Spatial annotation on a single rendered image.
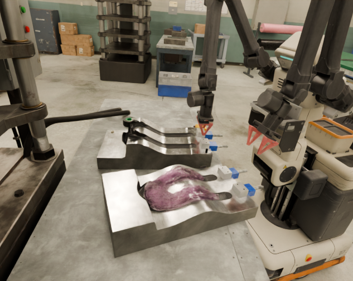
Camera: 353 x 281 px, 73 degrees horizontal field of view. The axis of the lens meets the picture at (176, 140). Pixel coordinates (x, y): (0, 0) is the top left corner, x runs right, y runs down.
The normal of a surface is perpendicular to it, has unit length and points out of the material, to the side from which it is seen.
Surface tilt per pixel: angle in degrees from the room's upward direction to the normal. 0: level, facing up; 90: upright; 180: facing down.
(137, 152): 90
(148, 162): 90
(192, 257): 0
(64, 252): 0
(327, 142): 92
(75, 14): 90
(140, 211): 0
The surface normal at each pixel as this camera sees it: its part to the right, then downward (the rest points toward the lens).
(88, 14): -0.02, 0.49
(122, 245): 0.36, 0.48
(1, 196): 0.07, -0.87
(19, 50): 0.84, 0.32
